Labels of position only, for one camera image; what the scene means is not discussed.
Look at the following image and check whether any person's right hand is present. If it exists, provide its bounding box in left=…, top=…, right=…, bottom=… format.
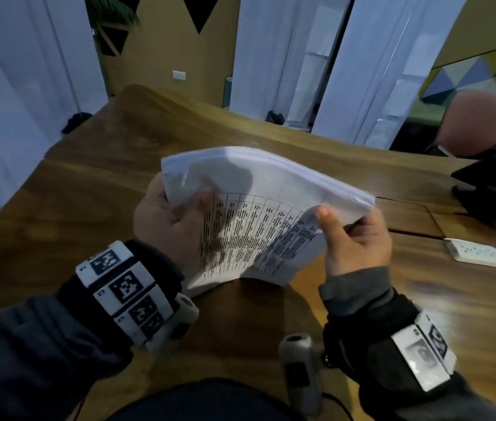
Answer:
left=316, top=205, right=393, bottom=278

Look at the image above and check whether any person's left hand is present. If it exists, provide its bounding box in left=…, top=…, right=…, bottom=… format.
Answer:
left=133, top=172, right=216, bottom=272

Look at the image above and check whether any pile of printed white papers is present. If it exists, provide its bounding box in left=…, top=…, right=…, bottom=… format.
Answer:
left=161, top=146, right=376, bottom=298

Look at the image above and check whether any person's right forearm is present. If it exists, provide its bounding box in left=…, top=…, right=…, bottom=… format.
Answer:
left=319, top=267, right=496, bottom=421

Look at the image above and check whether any person's left forearm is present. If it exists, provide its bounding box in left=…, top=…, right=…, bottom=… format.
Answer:
left=0, top=239, right=185, bottom=421

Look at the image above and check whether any person's dark clothed torso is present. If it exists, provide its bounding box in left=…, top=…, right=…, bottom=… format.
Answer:
left=107, top=378, right=306, bottom=421

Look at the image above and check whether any white marker wristband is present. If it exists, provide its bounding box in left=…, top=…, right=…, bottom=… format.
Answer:
left=76, top=240, right=174, bottom=346
left=391, top=312, right=457, bottom=393

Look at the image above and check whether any white power strip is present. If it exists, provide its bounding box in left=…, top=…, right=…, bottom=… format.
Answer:
left=444, top=239, right=496, bottom=268

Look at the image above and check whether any white curtain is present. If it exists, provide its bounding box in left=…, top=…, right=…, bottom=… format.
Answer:
left=311, top=0, right=470, bottom=150
left=0, top=0, right=108, bottom=246
left=229, top=0, right=354, bottom=130

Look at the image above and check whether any colourful triangle patterned panel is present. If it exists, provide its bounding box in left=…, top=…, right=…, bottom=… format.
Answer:
left=419, top=41, right=496, bottom=126

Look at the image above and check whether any green potted plant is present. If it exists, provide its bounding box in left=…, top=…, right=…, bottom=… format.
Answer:
left=84, top=0, right=140, bottom=29

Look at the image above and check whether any wooden cable hatch lid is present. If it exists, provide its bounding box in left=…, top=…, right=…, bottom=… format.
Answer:
left=375, top=196, right=445, bottom=240

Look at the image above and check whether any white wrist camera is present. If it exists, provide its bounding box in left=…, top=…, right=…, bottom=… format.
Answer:
left=278, top=333, right=326, bottom=417
left=145, top=293, right=200, bottom=354

